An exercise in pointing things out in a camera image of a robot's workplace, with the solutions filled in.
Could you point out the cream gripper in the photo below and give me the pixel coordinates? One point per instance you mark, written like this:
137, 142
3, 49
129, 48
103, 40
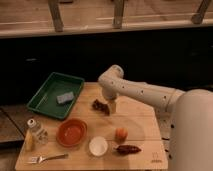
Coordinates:
112, 106

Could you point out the dark red grape bunch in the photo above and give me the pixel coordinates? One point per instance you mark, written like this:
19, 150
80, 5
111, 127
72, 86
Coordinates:
97, 105

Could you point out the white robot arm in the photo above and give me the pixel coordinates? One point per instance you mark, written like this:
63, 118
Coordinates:
191, 135

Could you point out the red bowl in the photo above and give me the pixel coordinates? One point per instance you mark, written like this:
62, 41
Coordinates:
71, 132

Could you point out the orange fruit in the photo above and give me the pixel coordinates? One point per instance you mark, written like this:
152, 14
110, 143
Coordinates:
121, 134

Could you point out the small white cup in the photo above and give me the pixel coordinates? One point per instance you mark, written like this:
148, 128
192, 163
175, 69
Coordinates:
98, 146

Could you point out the blue-grey sponge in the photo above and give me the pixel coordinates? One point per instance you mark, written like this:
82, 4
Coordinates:
64, 98

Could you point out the green plastic tray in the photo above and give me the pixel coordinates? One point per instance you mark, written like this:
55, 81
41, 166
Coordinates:
45, 99

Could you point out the clear plastic bottle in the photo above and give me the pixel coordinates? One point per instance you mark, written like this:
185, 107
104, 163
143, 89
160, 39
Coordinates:
38, 131

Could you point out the silver fork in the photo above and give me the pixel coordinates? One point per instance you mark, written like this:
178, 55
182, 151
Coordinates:
40, 159

